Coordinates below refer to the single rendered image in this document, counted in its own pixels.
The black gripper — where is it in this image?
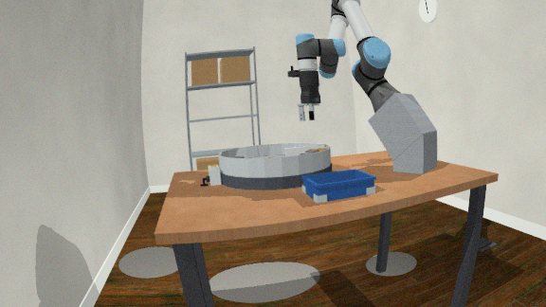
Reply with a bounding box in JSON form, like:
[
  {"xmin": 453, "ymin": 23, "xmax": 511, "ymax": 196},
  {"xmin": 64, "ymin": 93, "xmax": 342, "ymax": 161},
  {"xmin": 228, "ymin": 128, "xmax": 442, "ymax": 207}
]
[{"xmin": 288, "ymin": 59, "xmax": 320, "ymax": 121}]

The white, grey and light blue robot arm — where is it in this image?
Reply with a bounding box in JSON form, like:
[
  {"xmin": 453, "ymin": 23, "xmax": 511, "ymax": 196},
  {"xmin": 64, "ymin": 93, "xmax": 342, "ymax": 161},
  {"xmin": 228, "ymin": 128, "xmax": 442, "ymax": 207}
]
[{"xmin": 296, "ymin": 0, "xmax": 401, "ymax": 113}]

